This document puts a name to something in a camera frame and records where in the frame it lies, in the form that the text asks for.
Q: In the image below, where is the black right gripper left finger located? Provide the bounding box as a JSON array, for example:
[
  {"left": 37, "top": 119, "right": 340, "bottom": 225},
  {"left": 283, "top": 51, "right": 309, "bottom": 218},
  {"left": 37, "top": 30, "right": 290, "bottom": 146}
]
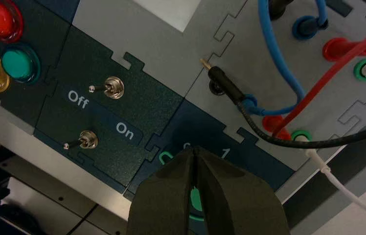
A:
[{"left": 126, "top": 147, "right": 196, "bottom": 235}]

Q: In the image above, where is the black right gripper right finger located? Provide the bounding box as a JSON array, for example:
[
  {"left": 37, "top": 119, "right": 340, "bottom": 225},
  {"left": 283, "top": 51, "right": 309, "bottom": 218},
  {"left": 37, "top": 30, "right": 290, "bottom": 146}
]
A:
[{"left": 196, "top": 146, "right": 291, "bottom": 235}]

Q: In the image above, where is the green pointer rotary knob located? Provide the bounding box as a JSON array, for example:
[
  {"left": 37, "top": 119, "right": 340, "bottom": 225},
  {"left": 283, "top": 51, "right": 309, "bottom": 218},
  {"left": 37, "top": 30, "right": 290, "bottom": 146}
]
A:
[{"left": 159, "top": 150, "right": 206, "bottom": 223}]

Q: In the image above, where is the dark modular control panel box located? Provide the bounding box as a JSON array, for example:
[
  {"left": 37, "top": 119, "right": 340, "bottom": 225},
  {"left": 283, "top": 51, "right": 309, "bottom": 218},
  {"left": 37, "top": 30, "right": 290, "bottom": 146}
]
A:
[{"left": 0, "top": 0, "right": 366, "bottom": 229}]

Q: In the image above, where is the teal round push button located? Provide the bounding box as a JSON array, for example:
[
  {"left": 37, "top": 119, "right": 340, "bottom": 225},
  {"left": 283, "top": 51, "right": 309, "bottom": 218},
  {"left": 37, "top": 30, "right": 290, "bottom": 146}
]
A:
[{"left": 0, "top": 44, "right": 42, "bottom": 86}]

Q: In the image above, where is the metal toggle switch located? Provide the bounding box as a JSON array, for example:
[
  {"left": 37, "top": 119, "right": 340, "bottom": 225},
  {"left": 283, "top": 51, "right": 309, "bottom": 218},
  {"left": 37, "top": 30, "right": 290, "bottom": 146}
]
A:
[
  {"left": 89, "top": 75, "right": 126, "bottom": 100},
  {"left": 63, "top": 130, "right": 99, "bottom": 150}
]

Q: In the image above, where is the white banana plug cable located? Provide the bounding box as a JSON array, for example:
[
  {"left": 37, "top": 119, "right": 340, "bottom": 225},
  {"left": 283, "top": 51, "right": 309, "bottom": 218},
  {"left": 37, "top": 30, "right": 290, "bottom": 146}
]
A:
[{"left": 291, "top": 58, "right": 366, "bottom": 225}]

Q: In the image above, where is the grey base plate with screws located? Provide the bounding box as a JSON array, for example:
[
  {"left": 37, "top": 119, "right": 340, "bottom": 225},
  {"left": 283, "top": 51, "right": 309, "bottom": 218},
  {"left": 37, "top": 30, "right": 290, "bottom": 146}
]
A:
[{"left": 0, "top": 155, "right": 132, "bottom": 235}]

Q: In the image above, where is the black banana plug cable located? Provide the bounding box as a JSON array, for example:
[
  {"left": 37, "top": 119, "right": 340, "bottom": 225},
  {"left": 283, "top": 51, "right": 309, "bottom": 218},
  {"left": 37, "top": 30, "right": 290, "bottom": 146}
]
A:
[{"left": 200, "top": 0, "right": 366, "bottom": 150}]

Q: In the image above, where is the blue banana plug cable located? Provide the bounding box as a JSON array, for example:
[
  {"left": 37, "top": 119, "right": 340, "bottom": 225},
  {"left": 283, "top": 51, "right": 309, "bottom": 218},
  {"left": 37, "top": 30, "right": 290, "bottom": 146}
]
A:
[{"left": 239, "top": 0, "right": 329, "bottom": 117}]

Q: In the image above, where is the red banana plug cable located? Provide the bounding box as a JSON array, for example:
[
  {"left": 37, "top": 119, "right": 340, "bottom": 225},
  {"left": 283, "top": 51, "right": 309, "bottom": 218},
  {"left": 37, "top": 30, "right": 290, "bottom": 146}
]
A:
[{"left": 262, "top": 22, "right": 366, "bottom": 141}]

